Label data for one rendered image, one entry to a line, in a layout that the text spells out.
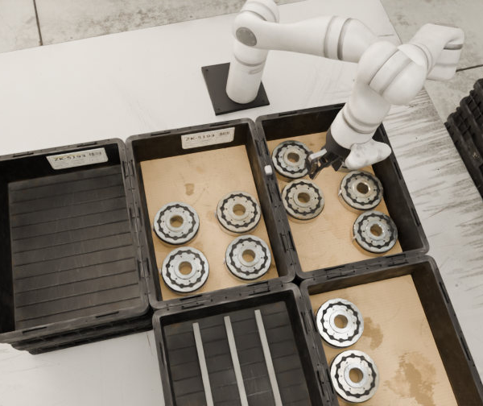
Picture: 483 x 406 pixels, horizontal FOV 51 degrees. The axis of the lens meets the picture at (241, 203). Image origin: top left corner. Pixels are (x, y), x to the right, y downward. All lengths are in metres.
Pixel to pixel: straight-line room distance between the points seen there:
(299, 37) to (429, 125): 0.57
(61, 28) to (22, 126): 1.22
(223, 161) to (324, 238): 0.31
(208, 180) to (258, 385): 0.48
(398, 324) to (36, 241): 0.82
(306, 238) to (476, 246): 0.50
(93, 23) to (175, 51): 1.11
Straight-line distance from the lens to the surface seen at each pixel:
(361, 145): 0.94
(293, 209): 1.17
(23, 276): 1.20
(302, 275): 1.05
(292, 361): 1.12
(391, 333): 1.18
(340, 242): 1.20
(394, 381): 1.16
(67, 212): 1.22
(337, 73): 1.60
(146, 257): 1.05
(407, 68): 0.82
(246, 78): 1.38
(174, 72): 1.55
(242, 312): 1.12
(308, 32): 1.17
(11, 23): 2.76
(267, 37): 1.21
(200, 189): 1.20
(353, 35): 1.15
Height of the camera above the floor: 1.92
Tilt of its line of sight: 66 degrees down
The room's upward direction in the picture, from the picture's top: 10 degrees clockwise
